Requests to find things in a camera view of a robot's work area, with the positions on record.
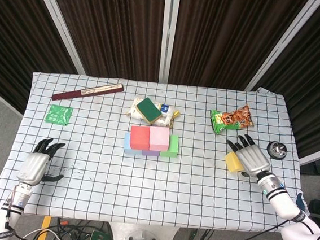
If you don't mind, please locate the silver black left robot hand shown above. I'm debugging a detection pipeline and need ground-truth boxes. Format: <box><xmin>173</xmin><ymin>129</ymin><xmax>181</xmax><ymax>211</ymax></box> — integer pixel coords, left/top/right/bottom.
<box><xmin>16</xmin><ymin>135</ymin><xmax>68</xmax><ymax>190</ymax></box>

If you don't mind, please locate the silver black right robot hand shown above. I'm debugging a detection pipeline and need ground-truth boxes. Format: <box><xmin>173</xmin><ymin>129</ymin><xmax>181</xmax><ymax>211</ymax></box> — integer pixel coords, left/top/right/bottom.
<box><xmin>222</xmin><ymin>132</ymin><xmax>274</xmax><ymax>180</ymax></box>

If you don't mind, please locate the yellow foam cube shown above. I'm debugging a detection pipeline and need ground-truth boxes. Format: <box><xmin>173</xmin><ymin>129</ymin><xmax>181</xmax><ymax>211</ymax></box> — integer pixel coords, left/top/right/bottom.
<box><xmin>222</xmin><ymin>150</ymin><xmax>247</xmax><ymax>174</ymax></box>

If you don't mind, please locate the green foam cube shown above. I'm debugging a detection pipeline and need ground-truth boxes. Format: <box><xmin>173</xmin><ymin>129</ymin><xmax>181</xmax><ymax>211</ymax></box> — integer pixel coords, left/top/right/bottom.
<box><xmin>159</xmin><ymin>134</ymin><xmax>181</xmax><ymax>159</ymax></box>

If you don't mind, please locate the pink foam cube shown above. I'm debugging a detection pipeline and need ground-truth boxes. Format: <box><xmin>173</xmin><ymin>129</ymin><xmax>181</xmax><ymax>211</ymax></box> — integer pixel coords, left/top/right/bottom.
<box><xmin>147</xmin><ymin>125</ymin><xmax>172</xmax><ymax>152</ymax></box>

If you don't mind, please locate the light blue foam cube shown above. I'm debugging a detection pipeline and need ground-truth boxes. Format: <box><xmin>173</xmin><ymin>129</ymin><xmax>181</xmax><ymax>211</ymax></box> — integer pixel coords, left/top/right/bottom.
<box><xmin>122</xmin><ymin>132</ymin><xmax>145</xmax><ymax>156</ymax></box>

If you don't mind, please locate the red foam cube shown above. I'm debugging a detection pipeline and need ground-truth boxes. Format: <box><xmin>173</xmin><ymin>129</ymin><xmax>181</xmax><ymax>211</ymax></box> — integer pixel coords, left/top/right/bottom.
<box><xmin>128</xmin><ymin>125</ymin><xmax>152</xmax><ymax>151</ymax></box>

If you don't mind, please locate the green orange snack bag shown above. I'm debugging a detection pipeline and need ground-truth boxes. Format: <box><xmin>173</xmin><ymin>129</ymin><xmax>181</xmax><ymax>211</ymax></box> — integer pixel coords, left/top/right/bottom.
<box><xmin>208</xmin><ymin>101</ymin><xmax>257</xmax><ymax>138</ymax></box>

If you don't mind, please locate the green flat sachet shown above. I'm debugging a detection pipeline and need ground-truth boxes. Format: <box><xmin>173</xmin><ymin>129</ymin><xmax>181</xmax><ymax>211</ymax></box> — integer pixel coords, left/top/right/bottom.
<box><xmin>43</xmin><ymin>103</ymin><xmax>74</xmax><ymax>127</ymax></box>

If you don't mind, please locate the dark blue tablecloth clip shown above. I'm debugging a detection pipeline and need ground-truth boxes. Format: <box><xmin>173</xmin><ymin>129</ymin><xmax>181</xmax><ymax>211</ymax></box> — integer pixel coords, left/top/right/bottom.
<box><xmin>295</xmin><ymin>192</ymin><xmax>308</xmax><ymax>211</ymax></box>

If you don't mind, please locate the dark red folded fan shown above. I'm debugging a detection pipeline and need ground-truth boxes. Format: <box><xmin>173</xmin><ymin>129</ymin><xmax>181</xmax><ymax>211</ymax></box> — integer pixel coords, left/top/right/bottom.
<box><xmin>51</xmin><ymin>77</ymin><xmax>125</xmax><ymax>108</ymax></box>

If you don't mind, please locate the green circuit board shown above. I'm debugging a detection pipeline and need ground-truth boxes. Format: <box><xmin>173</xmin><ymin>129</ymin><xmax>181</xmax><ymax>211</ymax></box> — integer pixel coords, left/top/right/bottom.
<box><xmin>90</xmin><ymin>229</ymin><xmax>109</xmax><ymax>240</ymax></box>

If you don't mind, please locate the white snack packet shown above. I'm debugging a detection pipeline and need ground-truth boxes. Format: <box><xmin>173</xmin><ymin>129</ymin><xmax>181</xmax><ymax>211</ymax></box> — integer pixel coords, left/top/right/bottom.
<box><xmin>124</xmin><ymin>95</ymin><xmax>182</xmax><ymax>130</ymax></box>

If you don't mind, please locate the purple foam cube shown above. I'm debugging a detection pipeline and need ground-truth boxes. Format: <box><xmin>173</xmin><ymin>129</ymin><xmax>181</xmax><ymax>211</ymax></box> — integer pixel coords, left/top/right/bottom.
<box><xmin>141</xmin><ymin>149</ymin><xmax>161</xmax><ymax>158</ymax></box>

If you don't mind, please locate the white black checked tablecloth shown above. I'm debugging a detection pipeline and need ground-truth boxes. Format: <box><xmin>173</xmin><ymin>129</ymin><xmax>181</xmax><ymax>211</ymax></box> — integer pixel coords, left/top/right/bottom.
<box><xmin>0</xmin><ymin>62</ymin><xmax>320</xmax><ymax>240</ymax></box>

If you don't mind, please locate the green yellow sponge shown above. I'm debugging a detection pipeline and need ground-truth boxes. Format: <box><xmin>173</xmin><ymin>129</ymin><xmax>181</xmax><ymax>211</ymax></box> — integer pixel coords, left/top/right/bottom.
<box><xmin>134</xmin><ymin>96</ymin><xmax>165</xmax><ymax>126</ymax></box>

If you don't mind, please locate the grey partition base rail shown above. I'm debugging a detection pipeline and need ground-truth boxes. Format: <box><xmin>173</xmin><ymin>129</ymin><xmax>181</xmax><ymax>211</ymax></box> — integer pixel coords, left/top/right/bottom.
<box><xmin>0</xmin><ymin>83</ymin><xmax>27</xmax><ymax>117</ymax></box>
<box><xmin>297</xmin><ymin>146</ymin><xmax>320</xmax><ymax>167</ymax></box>

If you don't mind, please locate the white floor cable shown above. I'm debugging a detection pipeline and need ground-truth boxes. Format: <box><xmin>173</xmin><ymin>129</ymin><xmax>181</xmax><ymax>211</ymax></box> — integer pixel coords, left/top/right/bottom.
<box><xmin>19</xmin><ymin>225</ymin><xmax>71</xmax><ymax>240</ymax></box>

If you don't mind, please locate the grey partition frame post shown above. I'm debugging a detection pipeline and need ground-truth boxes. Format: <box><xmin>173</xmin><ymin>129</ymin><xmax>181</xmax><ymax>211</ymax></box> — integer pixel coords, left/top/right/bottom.
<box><xmin>20</xmin><ymin>0</ymin><xmax>93</xmax><ymax>75</ymax></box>
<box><xmin>244</xmin><ymin>0</ymin><xmax>320</xmax><ymax>98</ymax></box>
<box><xmin>156</xmin><ymin>0</ymin><xmax>181</xmax><ymax>84</ymax></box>

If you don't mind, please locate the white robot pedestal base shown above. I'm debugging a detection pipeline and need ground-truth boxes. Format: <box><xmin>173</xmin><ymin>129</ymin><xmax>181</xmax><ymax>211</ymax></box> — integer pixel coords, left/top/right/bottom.
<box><xmin>108</xmin><ymin>220</ymin><xmax>181</xmax><ymax>240</ymax></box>

